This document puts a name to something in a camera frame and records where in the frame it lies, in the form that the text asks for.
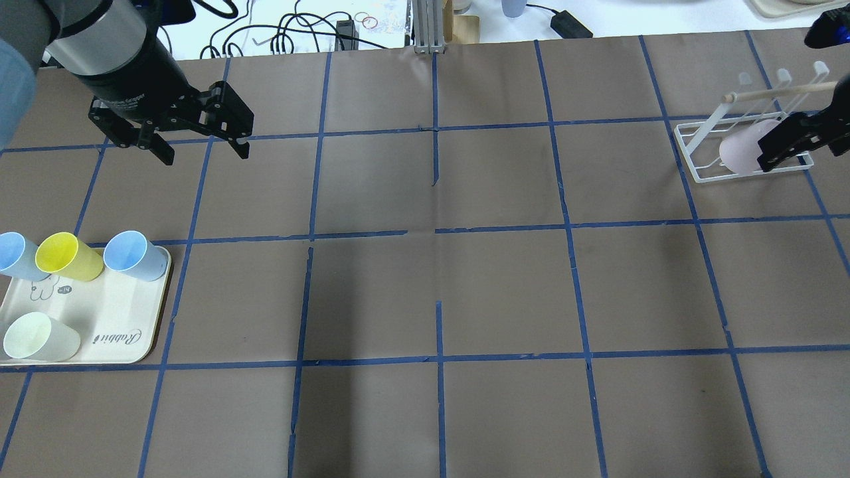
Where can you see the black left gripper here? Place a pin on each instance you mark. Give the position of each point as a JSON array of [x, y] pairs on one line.
[[135, 85]]

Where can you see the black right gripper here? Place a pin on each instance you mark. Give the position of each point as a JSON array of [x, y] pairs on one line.
[[790, 138]]

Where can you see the pink cup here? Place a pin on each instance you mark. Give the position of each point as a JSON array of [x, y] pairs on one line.
[[739, 151]]

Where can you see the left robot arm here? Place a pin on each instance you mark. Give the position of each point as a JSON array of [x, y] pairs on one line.
[[113, 49]]

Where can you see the light blue cup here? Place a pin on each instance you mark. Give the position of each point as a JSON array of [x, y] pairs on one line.
[[132, 254], [18, 258]]

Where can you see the yellow cup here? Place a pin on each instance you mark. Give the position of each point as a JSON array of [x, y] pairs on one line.
[[63, 254]]

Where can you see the pale green cup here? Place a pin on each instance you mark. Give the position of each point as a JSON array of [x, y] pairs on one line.
[[36, 336]]

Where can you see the blue cup on desk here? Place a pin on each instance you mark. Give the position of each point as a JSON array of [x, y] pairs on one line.
[[513, 8]]

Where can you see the white rabbit tray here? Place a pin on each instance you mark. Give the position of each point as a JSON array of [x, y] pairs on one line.
[[116, 316]]

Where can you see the black power adapter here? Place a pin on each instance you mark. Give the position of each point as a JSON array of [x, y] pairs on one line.
[[569, 27]]

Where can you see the wooden mug tree stand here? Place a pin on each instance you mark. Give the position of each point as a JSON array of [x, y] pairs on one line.
[[458, 26]]

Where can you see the white wire cup rack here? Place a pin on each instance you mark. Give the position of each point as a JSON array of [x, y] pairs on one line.
[[699, 141]]

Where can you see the aluminium frame post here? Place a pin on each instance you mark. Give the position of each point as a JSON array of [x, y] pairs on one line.
[[428, 27]]

